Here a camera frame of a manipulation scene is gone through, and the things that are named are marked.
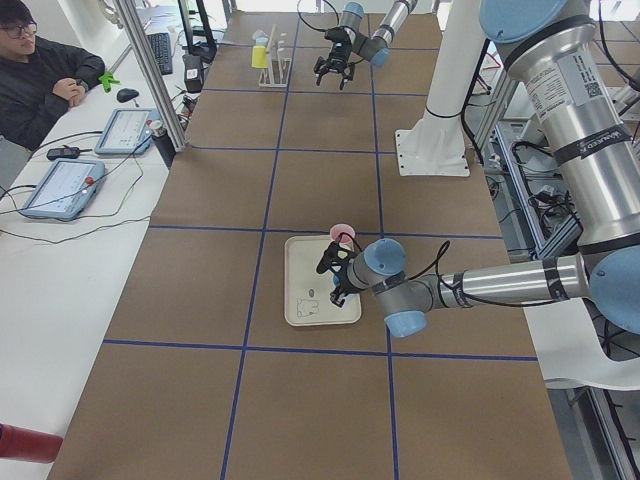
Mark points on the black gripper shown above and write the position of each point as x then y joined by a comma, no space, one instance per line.
341,283
339,53

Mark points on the yellow plastic cup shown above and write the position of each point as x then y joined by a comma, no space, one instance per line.
259,58

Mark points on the grey plastic cup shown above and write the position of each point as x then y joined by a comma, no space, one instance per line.
281,43

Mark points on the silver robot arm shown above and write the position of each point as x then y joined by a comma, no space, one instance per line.
545,46
375,48

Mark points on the pink plastic cup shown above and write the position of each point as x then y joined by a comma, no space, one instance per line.
344,234

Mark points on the cream plastic tray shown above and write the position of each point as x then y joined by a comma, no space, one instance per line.
307,293

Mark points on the black label box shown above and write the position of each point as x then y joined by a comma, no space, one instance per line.
193,73

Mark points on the black keyboard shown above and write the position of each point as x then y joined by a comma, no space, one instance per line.
160,45

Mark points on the black water bottle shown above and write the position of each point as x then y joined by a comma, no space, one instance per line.
162,141

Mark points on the black computer mouse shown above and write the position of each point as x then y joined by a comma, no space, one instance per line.
126,94

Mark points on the far teach pendant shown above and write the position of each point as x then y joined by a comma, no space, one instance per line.
126,132

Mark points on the teach pendant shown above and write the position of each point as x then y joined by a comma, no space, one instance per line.
126,132
65,190

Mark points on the green plastic clamp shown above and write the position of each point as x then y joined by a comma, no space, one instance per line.
107,80

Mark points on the near teach pendant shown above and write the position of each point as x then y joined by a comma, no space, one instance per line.
65,190

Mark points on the seated person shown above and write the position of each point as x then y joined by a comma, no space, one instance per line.
40,79

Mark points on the red bottle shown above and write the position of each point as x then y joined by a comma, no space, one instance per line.
29,445

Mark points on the white wire cup rack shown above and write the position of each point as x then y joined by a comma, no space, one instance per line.
277,74

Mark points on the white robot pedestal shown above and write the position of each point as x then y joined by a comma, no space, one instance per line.
435,145

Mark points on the aluminium frame post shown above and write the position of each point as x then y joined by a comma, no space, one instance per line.
138,41

